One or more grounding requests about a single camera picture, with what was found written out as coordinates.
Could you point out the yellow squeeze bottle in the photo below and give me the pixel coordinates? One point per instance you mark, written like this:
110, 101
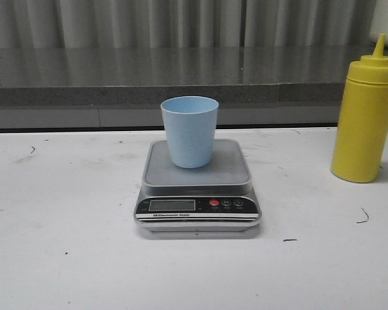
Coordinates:
363, 118

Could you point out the light blue plastic cup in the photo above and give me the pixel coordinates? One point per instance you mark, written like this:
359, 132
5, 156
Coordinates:
190, 123

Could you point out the silver digital kitchen scale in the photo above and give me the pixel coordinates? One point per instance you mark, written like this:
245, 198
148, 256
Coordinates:
213, 201

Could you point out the grey steel counter shelf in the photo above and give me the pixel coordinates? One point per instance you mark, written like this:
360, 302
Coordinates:
50, 89

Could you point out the white container in background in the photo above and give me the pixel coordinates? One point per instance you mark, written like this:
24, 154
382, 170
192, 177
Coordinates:
379, 21

